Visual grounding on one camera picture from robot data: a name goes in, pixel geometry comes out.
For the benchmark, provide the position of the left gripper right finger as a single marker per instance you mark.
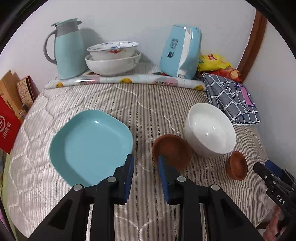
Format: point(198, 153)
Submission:
point(204, 209)

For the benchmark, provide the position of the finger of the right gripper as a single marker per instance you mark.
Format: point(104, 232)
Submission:
point(270, 178)
point(283, 174)

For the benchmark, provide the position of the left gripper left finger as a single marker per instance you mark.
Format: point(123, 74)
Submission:
point(69, 218)

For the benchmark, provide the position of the blue square plate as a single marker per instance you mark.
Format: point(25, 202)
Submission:
point(90, 147)

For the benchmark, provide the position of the white ceramic bowl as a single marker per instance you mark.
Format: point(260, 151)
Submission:
point(208, 131)

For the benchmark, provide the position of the small brown clay bowl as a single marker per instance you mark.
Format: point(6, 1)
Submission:
point(175, 150)

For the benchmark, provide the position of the person's right hand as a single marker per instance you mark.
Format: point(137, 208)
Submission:
point(272, 228)

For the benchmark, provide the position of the striped quilted table cover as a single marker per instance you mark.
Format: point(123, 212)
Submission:
point(33, 186)

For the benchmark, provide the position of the grey checked cloth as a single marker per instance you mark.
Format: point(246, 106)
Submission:
point(231, 98)

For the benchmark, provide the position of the red snack bag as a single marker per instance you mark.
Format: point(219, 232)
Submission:
point(230, 73)

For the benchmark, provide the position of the red paper bag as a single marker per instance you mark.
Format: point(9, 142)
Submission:
point(9, 127)

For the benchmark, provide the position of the yellow chips bag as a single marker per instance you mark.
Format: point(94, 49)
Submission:
point(212, 62)

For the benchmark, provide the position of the patterned brown gift box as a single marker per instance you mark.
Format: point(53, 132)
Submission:
point(27, 91)

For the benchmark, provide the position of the fruit pattern plastic mat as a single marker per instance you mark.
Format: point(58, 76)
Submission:
point(142, 74)

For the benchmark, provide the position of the brown cardboard box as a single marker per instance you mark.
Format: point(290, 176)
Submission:
point(9, 93)

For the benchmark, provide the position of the light blue electric kettle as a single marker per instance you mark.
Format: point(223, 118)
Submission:
point(181, 53)

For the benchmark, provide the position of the large white porcelain bowl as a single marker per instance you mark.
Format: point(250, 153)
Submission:
point(112, 67)

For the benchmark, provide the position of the light blue thermos jug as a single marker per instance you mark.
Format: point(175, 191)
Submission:
point(69, 56)

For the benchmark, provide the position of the blue patterned porcelain bowl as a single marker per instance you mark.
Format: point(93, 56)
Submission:
point(112, 50)

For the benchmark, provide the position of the brown wooden door frame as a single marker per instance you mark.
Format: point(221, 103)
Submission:
point(253, 46)

